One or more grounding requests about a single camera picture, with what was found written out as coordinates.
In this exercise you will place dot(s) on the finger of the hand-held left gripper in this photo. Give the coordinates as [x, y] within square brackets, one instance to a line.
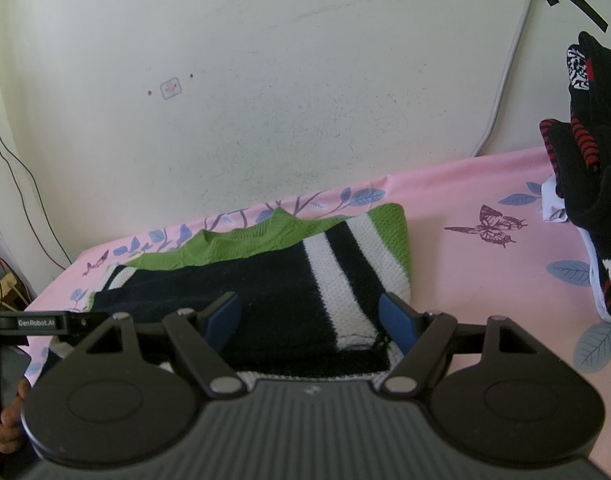
[85, 321]

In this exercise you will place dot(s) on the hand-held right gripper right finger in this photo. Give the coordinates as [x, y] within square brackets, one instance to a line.
[398, 320]

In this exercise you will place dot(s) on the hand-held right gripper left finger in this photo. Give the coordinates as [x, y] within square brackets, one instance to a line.
[225, 320]

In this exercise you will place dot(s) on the green black white knitted sweater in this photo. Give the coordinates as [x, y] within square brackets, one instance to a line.
[265, 280]

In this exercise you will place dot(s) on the person's left hand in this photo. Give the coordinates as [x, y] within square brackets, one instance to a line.
[7, 430]

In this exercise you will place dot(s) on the pink floral bedsheet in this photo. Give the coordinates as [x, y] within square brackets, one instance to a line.
[485, 280]

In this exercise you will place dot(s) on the white cloth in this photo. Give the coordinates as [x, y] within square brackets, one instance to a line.
[553, 205]

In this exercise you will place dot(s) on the black white printed garment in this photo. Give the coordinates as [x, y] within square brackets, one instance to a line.
[610, 280]

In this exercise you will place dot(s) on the black red striped garment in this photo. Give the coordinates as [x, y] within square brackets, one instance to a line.
[595, 160]

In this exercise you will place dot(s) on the pink wall sticker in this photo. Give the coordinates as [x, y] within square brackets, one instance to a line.
[171, 89]

